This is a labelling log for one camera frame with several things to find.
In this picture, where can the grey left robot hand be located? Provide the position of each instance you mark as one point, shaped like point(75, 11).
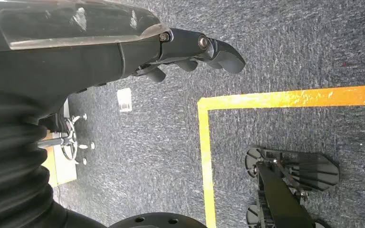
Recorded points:
point(59, 59)

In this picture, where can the small white floor plate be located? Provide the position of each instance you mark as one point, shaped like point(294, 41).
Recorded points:
point(124, 100)

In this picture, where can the chrome swivel chair base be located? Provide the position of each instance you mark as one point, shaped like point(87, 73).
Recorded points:
point(71, 140)

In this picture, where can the pale wooden furniture panel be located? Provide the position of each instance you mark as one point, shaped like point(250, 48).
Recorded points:
point(63, 171)

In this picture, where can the ribbed left robot arm sleeve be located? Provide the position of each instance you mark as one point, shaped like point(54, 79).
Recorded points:
point(9, 163)

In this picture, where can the yellow floor tape line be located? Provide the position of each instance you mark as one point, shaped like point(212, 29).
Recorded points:
point(206, 151)

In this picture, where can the black round robot flange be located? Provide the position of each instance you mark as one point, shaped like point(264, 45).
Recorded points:
point(157, 221)

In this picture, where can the black robot leg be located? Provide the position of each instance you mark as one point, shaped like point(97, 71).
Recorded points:
point(280, 201)

